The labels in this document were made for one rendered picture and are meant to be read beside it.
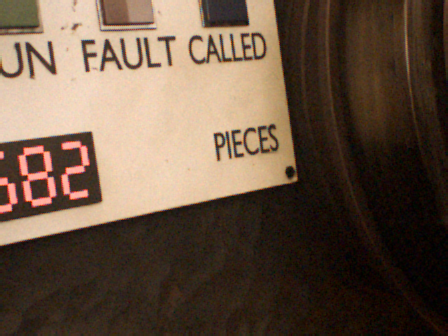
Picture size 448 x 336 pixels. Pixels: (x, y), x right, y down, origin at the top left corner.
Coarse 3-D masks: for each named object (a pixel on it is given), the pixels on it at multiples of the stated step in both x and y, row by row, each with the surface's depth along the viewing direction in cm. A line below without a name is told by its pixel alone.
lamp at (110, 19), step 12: (108, 0) 47; (120, 0) 47; (132, 0) 48; (144, 0) 49; (108, 12) 47; (120, 12) 47; (132, 12) 48; (144, 12) 48; (108, 24) 47; (120, 24) 47; (132, 24) 48; (144, 24) 49
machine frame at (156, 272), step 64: (256, 192) 57; (0, 256) 45; (64, 256) 47; (128, 256) 50; (192, 256) 53; (256, 256) 57; (320, 256) 61; (0, 320) 44; (64, 320) 47; (128, 320) 50; (192, 320) 53; (256, 320) 56; (320, 320) 60; (384, 320) 65
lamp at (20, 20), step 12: (0, 0) 43; (12, 0) 43; (24, 0) 44; (0, 12) 43; (12, 12) 43; (24, 12) 43; (36, 12) 44; (0, 24) 43; (12, 24) 43; (24, 24) 43; (36, 24) 44
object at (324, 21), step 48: (288, 0) 59; (336, 0) 50; (288, 48) 58; (336, 48) 50; (288, 96) 58; (336, 96) 50; (336, 144) 50; (336, 192) 57; (336, 240) 61; (384, 240) 52; (384, 288) 64
